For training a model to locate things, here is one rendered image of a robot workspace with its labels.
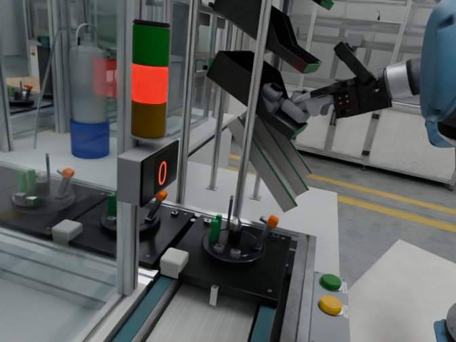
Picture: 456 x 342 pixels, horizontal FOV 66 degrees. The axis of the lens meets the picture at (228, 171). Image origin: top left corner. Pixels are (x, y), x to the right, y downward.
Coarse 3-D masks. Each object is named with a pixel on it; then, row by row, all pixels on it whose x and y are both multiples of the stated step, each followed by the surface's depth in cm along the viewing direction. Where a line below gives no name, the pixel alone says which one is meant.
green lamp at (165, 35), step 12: (132, 36) 46; (144, 36) 45; (156, 36) 45; (168, 36) 47; (132, 48) 47; (144, 48) 46; (156, 48) 46; (168, 48) 48; (132, 60) 47; (144, 60) 46; (156, 60) 46; (168, 60) 49
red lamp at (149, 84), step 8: (136, 64) 47; (136, 72) 47; (144, 72) 47; (152, 72) 47; (160, 72) 47; (136, 80) 47; (144, 80) 47; (152, 80) 47; (160, 80) 48; (136, 88) 48; (144, 88) 47; (152, 88) 48; (160, 88) 48; (136, 96) 48; (144, 96) 48; (152, 96) 48; (160, 96) 49
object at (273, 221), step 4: (272, 216) 72; (260, 220) 72; (264, 220) 72; (268, 220) 72; (272, 220) 71; (276, 220) 72; (268, 224) 72; (272, 224) 72; (276, 224) 71; (268, 228) 73; (264, 232) 73; (268, 232) 73; (260, 236) 74; (264, 236) 73; (256, 240) 75; (260, 240) 74; (256, 244) 74; (260, 244) 74
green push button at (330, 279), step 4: (324, 276) 72; (328, 276) 72; (332, 276) 72; (336, 276) 73; (324, 280) 71; (328, 280) 71; (332, 280) 71; (336, 280) 71; (340, 280) 71; (324, 284) 71; (328, 284) 70; (332, 284) 70; (336, 284) 70; (340, 284) 71; (328, 288) 70; (332, 288) 70; (336, 288) 70
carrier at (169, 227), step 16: (144, 208) 86; (160, 208) 91; (176, 208) 92; (144, 224) 80; (160, 224) 84; (176, 224) 85; (144, 240) 77; (160, 240) 78; (176, 240) 81; (144, 256) 72; (160, 256) 73
